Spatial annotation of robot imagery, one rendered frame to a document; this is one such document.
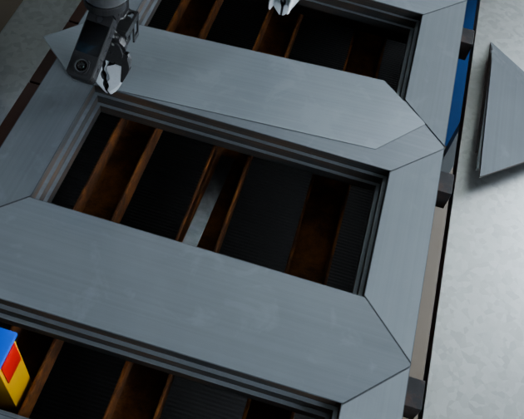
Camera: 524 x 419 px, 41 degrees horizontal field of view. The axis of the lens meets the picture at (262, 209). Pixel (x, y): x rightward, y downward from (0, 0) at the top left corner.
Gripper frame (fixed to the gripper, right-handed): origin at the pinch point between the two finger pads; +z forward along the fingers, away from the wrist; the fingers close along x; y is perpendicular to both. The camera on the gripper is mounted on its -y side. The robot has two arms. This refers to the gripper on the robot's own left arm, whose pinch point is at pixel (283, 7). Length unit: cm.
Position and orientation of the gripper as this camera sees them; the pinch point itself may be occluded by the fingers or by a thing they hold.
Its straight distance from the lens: 144.7
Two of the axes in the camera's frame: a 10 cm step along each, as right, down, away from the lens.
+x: 9.6, 2.9, -0.7
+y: -2.8, 7.8, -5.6
